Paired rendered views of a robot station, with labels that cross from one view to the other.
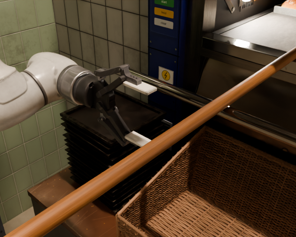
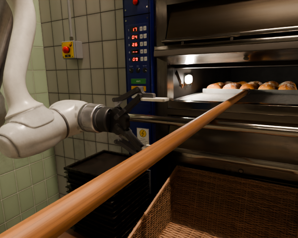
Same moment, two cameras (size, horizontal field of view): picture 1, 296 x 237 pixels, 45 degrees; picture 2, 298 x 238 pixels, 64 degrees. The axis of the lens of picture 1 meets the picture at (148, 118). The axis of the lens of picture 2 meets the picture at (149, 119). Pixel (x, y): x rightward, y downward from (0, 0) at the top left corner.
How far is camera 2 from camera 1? 0.31 m
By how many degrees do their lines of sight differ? 23
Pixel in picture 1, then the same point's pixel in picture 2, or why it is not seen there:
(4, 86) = (36, 113)
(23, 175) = not seen: outside the picture
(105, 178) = (159, 144)
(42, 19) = not seen: hidden behind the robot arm
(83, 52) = not seen: hidden behind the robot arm
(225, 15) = (178, 89)
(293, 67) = (235, 107)
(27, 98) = (54, 125)
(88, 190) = (150, 151)
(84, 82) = (102, 109)
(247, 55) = (202, 106)
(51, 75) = (73, 110)
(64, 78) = (84, 110)
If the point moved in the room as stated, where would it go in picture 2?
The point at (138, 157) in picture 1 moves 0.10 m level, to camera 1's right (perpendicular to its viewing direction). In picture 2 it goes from (177, 134) to (223, 130)
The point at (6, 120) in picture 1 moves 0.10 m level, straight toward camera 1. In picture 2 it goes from (36, 143) to (47, 153)
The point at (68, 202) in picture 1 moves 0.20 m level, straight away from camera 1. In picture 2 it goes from (136, 158) to (94, 131)
